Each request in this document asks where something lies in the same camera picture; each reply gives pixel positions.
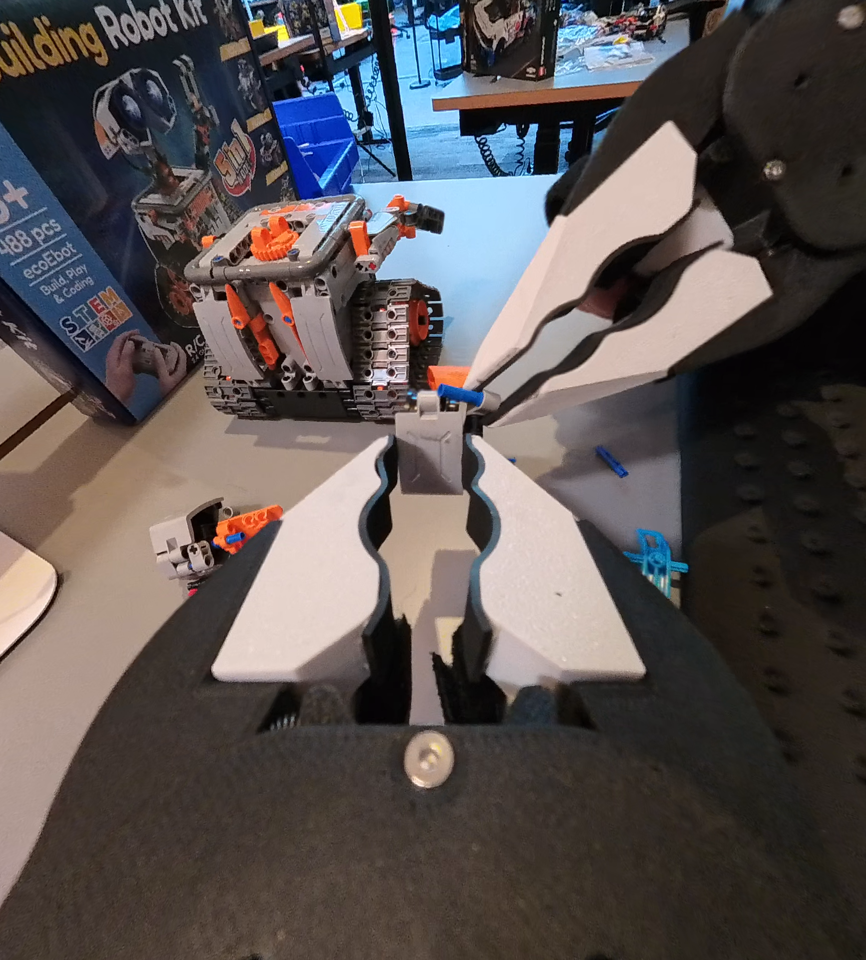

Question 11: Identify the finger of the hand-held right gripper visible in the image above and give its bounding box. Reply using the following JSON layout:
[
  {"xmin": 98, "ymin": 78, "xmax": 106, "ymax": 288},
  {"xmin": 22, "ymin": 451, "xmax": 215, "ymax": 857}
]
[
  {"xmin": 483, "ymin": 245, "xmax": 777, "ymax": 429},
  {"xmin": 466, "ymin": 120, "xmax": 737, "ymax": 394}
]

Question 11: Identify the dark grey orange block assembly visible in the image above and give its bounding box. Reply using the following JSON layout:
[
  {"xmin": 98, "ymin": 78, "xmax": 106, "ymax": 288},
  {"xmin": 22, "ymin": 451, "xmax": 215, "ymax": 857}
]
[{"xmin": 148, "ymin": 500, "xmax": 287, "ymax": 586}]

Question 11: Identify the black box with red stripe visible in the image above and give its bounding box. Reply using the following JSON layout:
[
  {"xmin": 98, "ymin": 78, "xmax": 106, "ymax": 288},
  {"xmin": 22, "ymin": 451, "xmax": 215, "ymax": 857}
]
[{"xmin": 0, "ymin": 225, "xmax": 126, "ymax": 426}]

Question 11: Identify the black toy car box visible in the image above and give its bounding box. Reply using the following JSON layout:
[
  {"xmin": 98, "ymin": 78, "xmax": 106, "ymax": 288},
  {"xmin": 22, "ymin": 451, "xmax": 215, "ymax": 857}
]
[{"xmin": 460, "ymin": 0, "xmax": 561, "ymax": 79}]

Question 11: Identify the black wheel hub assembly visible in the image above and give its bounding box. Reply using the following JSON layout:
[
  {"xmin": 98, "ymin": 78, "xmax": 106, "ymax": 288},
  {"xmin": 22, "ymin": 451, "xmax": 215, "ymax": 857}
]
[{"xmin": 393, "ymin": 383, "xmax": 491, "ymax": 496}]

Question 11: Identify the wooden table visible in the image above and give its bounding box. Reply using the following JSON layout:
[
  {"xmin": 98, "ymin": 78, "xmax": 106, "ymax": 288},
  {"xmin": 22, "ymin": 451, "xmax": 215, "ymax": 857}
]
[{"xmin": 433, "ymin": 60, "xmax": 659, "ymax": 174}]

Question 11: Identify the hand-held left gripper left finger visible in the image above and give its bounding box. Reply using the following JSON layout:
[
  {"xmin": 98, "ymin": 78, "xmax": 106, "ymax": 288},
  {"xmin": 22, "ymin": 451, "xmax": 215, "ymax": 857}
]
[{"xmin": 213, "ymin": 435, "xmax": 392, "ymax": 691}]

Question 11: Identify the black dimpled mat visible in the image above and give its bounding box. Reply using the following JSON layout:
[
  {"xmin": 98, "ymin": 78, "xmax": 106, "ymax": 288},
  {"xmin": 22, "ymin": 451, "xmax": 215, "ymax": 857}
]
[{"xmin": 678, "ymin": 368, "xmax": 866, "ymax": 960}]

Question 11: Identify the grey orange tracked toy robot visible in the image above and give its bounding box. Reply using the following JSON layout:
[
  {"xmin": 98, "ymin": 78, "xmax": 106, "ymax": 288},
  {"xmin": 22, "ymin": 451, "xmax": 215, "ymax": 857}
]
[{"xmin": 183, "ymin": 192, "xmax": 446, "ymax": 424}]

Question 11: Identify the black metal pole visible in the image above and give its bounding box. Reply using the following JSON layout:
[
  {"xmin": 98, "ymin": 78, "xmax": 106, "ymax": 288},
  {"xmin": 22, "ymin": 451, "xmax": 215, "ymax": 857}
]
[{"xmin": 366, "ymin": 0, "xmax": 414, "ymax": 184}]

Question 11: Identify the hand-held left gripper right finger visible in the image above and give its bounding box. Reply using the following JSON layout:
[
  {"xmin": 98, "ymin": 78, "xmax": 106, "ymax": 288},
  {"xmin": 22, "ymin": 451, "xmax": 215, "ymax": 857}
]
[{"xmin": 468, "ymin": 432, "xmax": 648, "ymax": 694}]

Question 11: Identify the blue plastic separator tool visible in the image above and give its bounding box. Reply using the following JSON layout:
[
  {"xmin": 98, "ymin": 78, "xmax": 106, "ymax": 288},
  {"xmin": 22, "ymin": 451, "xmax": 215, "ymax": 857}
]
[{"xmin": 622, "ymin": 528, "xmax": 692, "ymax": 594}]

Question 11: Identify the blue plastic storage bin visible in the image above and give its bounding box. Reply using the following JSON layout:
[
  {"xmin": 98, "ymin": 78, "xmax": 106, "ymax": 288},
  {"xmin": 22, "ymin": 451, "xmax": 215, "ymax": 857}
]
[{"xmin": 273, "ymin": 93, "xmax": 359, "ymax": 199}]

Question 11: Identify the blue robot kit box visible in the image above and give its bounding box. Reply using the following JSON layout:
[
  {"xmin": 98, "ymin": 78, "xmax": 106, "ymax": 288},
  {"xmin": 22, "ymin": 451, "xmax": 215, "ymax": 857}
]
[{"xmin": 0, "ymin": 0, "xmax": 291, "ymax": 424}]

